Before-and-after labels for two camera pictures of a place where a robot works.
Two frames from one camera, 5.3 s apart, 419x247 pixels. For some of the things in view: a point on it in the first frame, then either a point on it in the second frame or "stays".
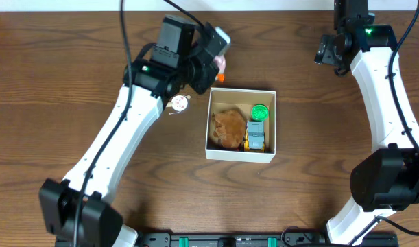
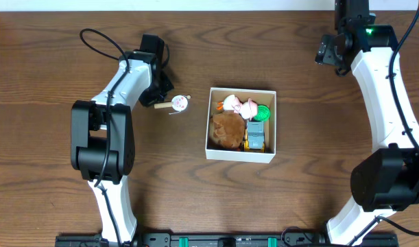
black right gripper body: (325, 52) stays
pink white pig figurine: (220, 62) to (248, 109)
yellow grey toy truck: (255, 140) stays
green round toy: (259, 112) stays
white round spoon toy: (179, 103) stays
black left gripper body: (205, 76) to (158, 90)
